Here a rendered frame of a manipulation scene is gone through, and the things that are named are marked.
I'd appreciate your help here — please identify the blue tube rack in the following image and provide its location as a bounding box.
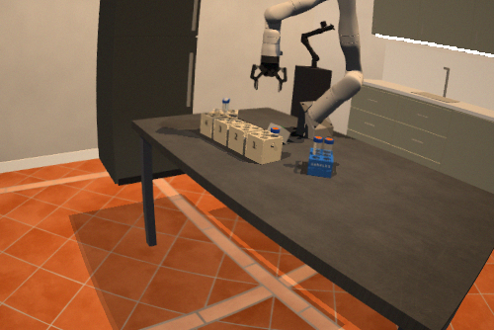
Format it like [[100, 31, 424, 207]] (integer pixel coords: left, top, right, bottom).
[[307, 147, 333, 178]]

